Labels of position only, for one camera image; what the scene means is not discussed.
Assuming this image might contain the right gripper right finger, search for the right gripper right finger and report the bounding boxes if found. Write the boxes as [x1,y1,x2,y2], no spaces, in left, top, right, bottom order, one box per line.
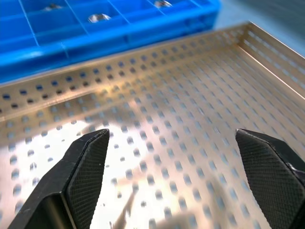
[235,128,305,229]

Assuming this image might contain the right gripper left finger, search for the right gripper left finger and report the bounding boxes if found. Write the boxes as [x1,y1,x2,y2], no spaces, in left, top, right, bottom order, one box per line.
[7,128,110,229]

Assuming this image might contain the blue compartment tray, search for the blue compartment tray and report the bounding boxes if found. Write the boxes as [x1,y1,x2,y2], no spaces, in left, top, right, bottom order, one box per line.
[0,0,221,84]

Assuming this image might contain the perforated metal tray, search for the perforated metal tray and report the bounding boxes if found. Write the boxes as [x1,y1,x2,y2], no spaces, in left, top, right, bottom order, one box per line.
[0,20,305,229]

